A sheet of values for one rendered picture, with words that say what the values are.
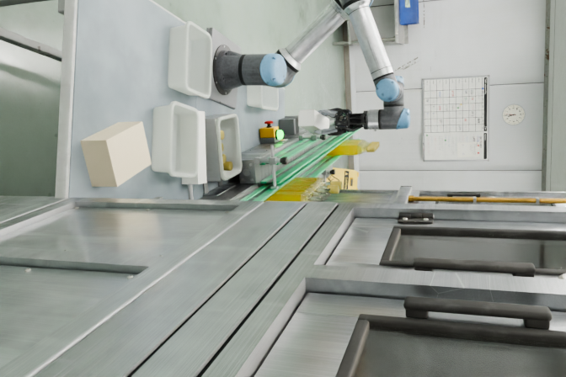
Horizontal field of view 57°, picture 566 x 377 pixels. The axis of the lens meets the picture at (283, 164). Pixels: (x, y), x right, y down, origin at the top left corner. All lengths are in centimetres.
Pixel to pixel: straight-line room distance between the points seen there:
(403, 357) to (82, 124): 101
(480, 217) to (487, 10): 691
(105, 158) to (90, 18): 36
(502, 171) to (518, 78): 129
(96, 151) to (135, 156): 11
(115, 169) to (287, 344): 86
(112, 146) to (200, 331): 82
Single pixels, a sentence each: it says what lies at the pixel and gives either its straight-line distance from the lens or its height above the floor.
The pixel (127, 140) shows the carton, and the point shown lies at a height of 83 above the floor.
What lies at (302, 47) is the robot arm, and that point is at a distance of 204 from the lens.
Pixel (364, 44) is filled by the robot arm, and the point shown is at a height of 131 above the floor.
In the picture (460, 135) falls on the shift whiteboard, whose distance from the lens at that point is 786.
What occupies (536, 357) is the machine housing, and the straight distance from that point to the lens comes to 58.
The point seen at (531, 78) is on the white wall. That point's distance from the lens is 785.
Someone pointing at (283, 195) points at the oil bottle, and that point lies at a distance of 195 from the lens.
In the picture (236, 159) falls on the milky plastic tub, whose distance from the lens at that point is 197.
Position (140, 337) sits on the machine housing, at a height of 130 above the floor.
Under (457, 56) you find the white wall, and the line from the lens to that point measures 779.
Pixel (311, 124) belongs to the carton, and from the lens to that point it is 194.
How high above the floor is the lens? 162
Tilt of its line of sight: 19 degrees down
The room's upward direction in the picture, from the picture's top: 90 degrees clockwise
